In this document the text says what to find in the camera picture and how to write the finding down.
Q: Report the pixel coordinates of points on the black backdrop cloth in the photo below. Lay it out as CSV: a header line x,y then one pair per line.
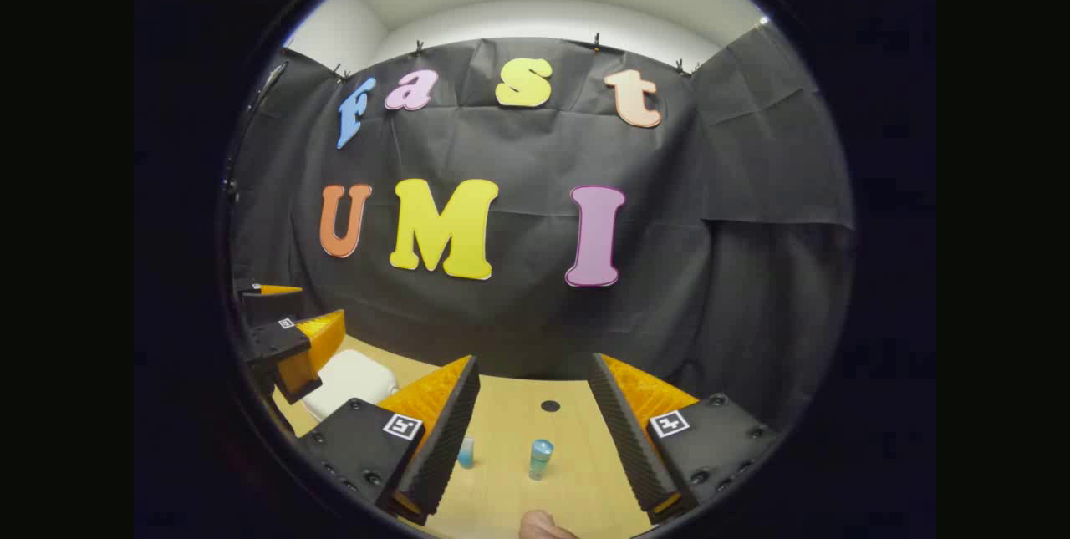
x,y
518,313

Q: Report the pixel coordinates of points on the blue-capped clear bottle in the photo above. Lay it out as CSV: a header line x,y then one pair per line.
x,y
541,457

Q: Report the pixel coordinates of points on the white suitcase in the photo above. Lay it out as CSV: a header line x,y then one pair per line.
x,y
347,380

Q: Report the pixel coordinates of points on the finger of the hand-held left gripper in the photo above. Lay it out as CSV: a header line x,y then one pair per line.
x,y
267,307
276,343

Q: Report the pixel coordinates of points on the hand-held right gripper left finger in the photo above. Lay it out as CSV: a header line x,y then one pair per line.
x,y
443,447

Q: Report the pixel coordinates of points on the small blue liquid bottle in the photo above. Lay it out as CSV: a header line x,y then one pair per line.
x,y
466,454

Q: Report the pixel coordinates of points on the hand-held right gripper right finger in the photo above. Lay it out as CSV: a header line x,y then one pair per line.
x,y
627,447

